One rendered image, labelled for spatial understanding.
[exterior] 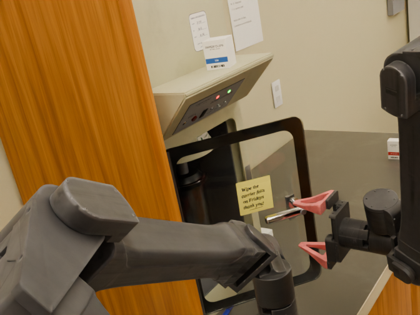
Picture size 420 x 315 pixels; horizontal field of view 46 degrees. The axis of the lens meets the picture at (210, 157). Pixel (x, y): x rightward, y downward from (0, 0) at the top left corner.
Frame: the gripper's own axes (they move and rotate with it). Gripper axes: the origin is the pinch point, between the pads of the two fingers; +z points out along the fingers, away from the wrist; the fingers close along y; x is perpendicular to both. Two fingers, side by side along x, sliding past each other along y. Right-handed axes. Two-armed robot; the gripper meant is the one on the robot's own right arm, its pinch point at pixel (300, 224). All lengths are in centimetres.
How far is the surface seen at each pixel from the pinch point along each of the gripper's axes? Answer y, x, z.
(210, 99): 26.5, 1.5, 15.5
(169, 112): 27.6, 12.5, 16.8
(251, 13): 30, -98, 66
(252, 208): 1.4, -0.7, 11.6
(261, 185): 5.9, -2.9, 9.8
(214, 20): 39.3, -15.3, 23.9
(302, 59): 2, -136, 66
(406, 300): -53, -49, -5
